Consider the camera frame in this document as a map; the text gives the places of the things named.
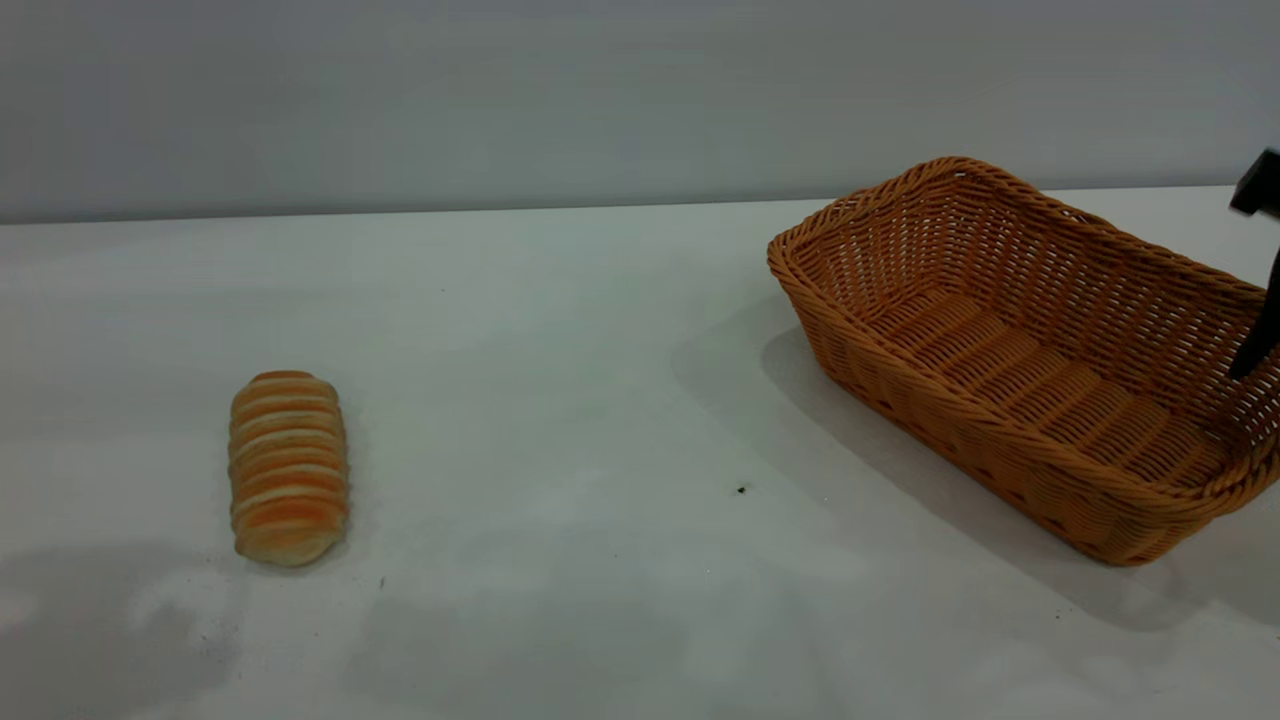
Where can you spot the orange woven wicker basket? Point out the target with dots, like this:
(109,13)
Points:
(1010,360)

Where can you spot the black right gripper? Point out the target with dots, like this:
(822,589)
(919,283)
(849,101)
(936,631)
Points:
(1262,185)

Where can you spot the striped orange bread loaf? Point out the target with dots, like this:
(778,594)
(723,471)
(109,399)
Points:
(289,470)

